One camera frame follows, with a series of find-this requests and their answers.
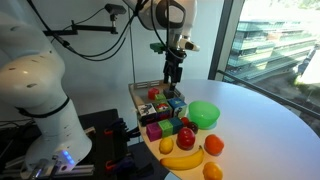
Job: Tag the yellow toy lemon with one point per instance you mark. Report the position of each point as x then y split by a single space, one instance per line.
166 145

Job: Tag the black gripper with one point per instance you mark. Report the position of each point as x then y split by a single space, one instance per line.
172 62

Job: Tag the wooden tray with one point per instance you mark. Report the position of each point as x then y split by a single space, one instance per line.
141 91

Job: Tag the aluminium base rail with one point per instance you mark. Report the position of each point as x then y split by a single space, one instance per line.
50 170

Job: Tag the black camera on mount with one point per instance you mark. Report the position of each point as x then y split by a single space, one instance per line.
115 8

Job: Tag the green block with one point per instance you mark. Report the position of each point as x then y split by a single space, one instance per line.
165 128

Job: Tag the magenta block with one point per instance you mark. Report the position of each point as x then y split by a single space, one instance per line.
153 131

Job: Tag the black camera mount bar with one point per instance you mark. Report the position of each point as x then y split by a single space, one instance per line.
83 30

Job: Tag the red toy apple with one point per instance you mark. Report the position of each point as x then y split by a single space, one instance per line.
185 138

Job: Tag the dark toy plum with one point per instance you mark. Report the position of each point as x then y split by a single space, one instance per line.
193 127

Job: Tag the yellow-orange toy orange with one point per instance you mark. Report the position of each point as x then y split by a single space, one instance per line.
212 171

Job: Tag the small red toy fruit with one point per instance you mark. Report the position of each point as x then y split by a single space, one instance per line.
184 121

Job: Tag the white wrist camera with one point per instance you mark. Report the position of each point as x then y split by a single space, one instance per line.
190 44

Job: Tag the blue soft number cube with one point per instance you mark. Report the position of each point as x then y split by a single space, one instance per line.
177 106

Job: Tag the teal block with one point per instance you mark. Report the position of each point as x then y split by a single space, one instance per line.
176 125

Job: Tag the black white zebra cube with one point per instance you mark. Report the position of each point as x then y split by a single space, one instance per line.
147 114

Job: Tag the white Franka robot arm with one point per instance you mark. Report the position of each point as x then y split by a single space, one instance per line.
33 83

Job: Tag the red block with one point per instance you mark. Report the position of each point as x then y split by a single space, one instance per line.
153 93

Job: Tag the green plastic bowl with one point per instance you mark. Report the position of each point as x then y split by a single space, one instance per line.
204 113

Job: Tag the yellow-green block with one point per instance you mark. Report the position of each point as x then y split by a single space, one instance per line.
160 97

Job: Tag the green wrist mount piece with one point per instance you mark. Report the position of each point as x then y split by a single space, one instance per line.
157 47

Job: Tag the dark window frame post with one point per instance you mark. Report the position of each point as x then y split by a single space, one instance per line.
224 33

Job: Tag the red-orange toy fruit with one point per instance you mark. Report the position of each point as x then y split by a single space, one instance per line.
213 145

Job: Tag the grey block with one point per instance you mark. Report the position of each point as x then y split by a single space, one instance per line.
170 94

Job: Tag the multicolour soft car cube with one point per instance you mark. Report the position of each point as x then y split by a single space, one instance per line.
162 110

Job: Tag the yellow toy banana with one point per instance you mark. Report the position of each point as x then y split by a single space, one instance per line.
183 162

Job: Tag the black clamp with orange tips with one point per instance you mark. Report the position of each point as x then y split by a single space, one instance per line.
118 164
115 130

